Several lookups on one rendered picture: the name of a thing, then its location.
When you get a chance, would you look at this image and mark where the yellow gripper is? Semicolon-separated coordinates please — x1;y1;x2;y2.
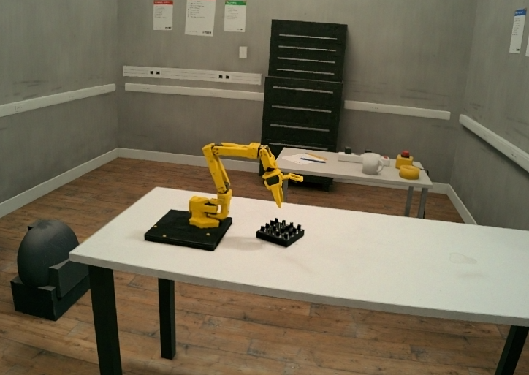
262;168;303;208

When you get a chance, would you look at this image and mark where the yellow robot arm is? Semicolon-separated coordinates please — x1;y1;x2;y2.
189;143;278;228

